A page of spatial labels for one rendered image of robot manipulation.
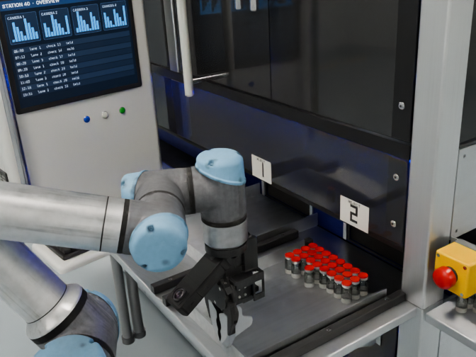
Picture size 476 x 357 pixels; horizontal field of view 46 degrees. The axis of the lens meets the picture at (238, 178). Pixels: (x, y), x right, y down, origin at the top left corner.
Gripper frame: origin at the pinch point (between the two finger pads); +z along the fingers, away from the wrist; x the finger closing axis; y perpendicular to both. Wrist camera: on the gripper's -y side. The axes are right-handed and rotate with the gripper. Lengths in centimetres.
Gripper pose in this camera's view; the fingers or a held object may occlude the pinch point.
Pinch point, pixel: (222, 342)
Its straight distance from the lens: 104.5
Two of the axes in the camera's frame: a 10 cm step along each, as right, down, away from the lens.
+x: -5.5, -3.0, 7.8
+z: 0.5, 9.2, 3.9
